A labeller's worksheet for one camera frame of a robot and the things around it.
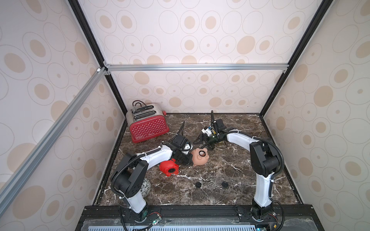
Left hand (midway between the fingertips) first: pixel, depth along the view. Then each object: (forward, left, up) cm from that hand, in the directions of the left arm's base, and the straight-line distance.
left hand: (196, 163), depth 85 cm
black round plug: (-4, +15, -1) cm, 15 cm away
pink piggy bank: (+3, -2, +3) cm, 5 cm away
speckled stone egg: (-13, +29, -6) cm, 32 cm away
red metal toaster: (+24, +32, +10) cm, 41 cm away
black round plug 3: (-10, -17, -6) cm, 20 cm away
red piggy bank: (-2, +19, 0) cm, 19 cm away
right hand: (+13, -4, +1) cm, 13 cm away
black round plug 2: (-10, -1, -6) cm, 12 cm away
